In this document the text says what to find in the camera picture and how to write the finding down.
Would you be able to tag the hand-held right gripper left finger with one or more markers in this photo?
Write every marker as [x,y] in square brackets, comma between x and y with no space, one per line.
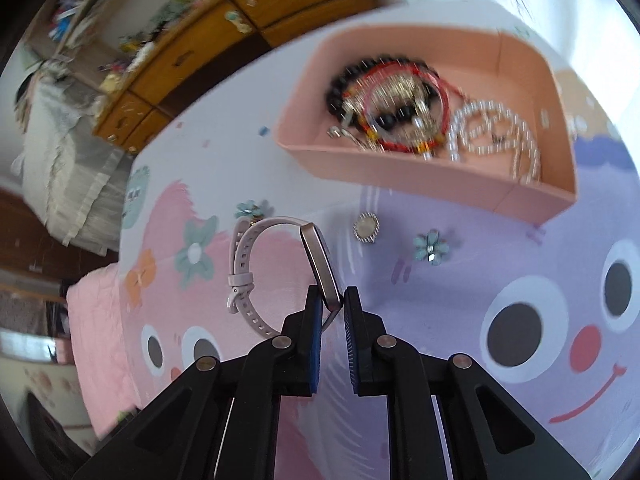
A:
[315,330]

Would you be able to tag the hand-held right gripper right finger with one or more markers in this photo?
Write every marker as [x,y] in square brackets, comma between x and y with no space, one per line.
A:
[350,340]

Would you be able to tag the pink smart band watch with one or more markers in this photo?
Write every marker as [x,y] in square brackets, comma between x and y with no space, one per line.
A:
[312,250]

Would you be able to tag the pink paper box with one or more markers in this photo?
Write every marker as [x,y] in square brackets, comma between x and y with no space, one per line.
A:
[500,65]

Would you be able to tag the cartoon printed table mat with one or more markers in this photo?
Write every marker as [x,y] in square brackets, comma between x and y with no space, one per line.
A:
[450,285]

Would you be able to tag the oval silver brooch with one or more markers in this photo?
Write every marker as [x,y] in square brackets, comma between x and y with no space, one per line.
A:
[366,226]

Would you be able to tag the blue flower earring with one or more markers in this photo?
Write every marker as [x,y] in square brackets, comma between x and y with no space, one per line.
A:
[248,208]
[432,247]

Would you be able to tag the wooden desk with drawers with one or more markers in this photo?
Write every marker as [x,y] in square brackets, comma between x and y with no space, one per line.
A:
[190,55]

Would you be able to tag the white lace furniture cover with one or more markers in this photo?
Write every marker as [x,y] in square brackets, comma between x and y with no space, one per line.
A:
[65,160]

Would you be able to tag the wooden bookshelf hutch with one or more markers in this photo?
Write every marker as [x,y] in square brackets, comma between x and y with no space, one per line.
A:
[75,5]

